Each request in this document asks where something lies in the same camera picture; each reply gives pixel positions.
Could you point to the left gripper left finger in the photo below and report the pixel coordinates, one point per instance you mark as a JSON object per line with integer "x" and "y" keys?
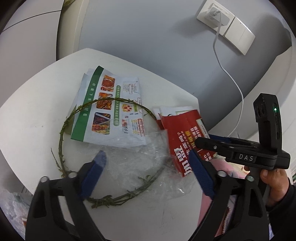
{"x": 57, "y": 211}

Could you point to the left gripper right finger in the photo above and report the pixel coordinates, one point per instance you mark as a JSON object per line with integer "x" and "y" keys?
{"x": 249, "y": 219}

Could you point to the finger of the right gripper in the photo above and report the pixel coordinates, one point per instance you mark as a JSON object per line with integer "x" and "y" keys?
{"x": 234, "y": 141}
{"x": 218, "y": 147}

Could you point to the red paper flyer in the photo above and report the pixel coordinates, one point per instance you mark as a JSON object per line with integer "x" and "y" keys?
{"x": 183, "y": 126}

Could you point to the green twig wreath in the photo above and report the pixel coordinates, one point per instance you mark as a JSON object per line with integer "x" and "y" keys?
{"x": 107, "y": 200}

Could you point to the clear plastic wrap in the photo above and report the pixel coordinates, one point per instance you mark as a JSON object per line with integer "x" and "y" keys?
{"x": 147, "y": 171}

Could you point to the trash bin with liner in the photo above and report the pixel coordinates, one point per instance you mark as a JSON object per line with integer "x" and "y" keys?
{"x": 15, "y": 207}

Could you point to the person right hand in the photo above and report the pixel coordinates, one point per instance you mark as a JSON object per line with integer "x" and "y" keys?
{"x": 278, "y": 182}

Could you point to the pink blue bedding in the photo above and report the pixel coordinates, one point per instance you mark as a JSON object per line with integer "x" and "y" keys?
{"x": 232, "y": 170}

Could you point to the white bedside cabinet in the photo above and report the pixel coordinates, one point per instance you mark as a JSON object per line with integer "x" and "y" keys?
{"x": 31, "y": 120}

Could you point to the green food flyer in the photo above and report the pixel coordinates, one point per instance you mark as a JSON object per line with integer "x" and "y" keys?
{"x": 109, "y": 123}

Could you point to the white charger plug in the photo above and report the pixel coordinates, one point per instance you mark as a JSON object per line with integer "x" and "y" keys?
{"x": 214, "y": 14}

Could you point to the black tracking camera module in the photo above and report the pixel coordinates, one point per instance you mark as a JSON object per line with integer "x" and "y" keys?
{"x": 267, "y": 116}

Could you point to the white wall switch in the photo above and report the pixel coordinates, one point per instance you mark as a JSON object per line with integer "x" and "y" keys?
{"x": 240, "y": 36}

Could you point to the white wall socket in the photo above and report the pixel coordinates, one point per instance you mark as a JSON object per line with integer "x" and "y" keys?
{"x": 225, "y": 21}

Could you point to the beige door frame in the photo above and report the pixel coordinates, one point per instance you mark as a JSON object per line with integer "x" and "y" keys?
{"x": 70, "y": 26}

